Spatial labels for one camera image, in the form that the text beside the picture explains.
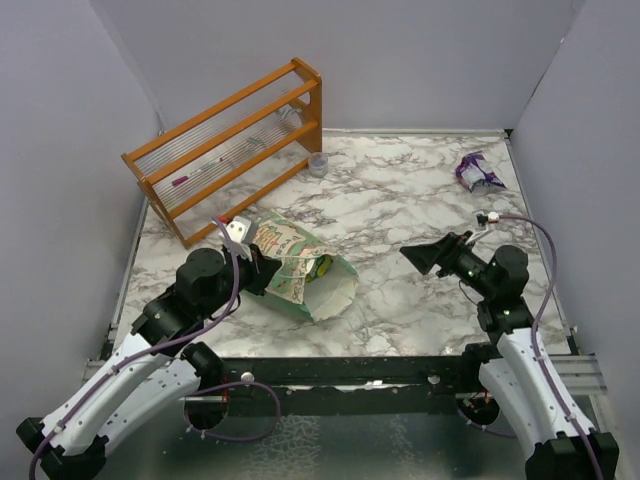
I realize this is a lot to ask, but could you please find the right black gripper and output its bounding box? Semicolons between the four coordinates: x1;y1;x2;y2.
401;231;496;298

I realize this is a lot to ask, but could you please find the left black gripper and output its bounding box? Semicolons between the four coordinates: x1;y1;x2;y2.
200;242;281;319

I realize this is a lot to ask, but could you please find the green paper bag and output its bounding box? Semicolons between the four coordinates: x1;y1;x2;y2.
254;211;359;322

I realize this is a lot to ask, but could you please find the purple snack packet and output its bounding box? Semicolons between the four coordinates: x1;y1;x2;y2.
454;151;506;192

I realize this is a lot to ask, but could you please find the green chips packet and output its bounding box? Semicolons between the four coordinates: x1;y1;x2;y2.
305;254;333;283

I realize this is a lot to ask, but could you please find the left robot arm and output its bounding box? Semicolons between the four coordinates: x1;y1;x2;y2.
16;245;282;479

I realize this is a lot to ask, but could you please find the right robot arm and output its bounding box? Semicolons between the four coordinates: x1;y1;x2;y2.
400;232;619;479

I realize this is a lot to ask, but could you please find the orange wooden rack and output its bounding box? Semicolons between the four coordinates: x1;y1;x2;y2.
122;58;323;248

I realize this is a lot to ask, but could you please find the purple marker pen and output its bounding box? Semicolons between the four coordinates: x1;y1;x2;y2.
171;157;224;187

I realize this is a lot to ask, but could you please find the small clear plastic cup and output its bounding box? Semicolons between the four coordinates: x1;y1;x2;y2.
308;152;329;178

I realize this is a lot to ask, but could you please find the grey clip on rack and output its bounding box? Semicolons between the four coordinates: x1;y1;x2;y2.
276;106;303;125

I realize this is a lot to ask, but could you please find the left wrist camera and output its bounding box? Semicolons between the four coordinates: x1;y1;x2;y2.
225;216;259;260

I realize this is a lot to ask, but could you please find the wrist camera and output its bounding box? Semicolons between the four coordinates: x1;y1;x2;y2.
225;216;259;260
466;211;500;244

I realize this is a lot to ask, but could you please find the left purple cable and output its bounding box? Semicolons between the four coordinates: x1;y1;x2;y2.
27;214;244;480

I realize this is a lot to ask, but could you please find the purple cable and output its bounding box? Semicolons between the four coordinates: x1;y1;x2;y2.
27;214;244;480
489;214;606;480

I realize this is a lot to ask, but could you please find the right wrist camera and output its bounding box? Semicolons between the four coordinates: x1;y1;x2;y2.
466;211;500;244

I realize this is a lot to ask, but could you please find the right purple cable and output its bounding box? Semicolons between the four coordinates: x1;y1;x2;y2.
489;214;606;480

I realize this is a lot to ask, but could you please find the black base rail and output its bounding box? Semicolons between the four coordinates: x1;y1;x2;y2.
184;343;500;428

